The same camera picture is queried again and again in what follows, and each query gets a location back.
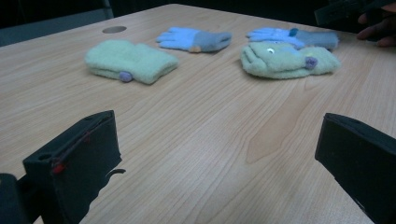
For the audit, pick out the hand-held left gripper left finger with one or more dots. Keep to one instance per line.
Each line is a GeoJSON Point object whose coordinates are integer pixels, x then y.
{"type": "Point", "coordinates": [77, 155]}

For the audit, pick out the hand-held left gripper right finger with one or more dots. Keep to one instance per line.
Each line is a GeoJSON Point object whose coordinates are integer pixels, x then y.
{"type": "Point", "coordinates": [364, 155]}

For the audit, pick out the blue glove with teal pompom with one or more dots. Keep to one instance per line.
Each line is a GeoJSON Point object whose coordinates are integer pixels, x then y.
{"type": "Point", "coordinates": [317, 39]}

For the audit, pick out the green glove with eye print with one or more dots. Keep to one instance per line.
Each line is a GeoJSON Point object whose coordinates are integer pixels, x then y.
{"type": "Point", "coordinates": [280, 63]}

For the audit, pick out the plain green fuzzy glove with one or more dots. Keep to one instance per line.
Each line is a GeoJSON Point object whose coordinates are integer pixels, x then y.
{"type": "Point", "coordinates": [130, 60]}

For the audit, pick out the blue glove with orange pompom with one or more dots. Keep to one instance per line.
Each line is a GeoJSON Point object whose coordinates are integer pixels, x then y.
{"type": "Point", "coordinates": [190, 39]}

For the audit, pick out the grey panel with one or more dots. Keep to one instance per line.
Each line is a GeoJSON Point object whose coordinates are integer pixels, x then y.
{"type": "Point", "coordinates": [46, 26]}

